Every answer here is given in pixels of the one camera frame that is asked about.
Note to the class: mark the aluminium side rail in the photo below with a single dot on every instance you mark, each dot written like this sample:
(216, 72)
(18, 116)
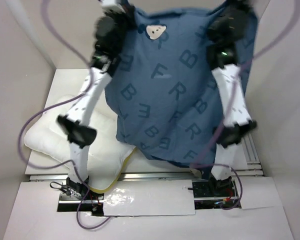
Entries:
(252, 158)

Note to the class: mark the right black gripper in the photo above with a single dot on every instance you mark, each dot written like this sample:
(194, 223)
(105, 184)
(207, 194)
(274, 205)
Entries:
(243, 5)

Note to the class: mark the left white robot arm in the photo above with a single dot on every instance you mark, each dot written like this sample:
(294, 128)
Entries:
(75, 123)

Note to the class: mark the white cover sheet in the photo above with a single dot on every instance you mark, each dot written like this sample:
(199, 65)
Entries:
(150, 198)

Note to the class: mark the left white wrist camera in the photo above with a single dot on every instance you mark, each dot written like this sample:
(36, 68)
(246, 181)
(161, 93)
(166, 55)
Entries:
(110, 3)

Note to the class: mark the white pillow yellow trim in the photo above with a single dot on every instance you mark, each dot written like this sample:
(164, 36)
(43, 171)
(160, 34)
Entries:
(107, 157)

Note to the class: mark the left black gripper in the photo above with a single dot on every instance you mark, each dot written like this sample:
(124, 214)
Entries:
(129, 16)

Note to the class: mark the aluminium front rail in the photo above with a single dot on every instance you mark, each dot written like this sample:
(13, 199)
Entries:
(126, 176)

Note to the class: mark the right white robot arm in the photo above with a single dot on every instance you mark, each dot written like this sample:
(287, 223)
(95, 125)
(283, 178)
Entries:
(223, 59)

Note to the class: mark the blue cartoon print pillowcase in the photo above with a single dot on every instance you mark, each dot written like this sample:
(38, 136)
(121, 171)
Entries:
(163, 92)

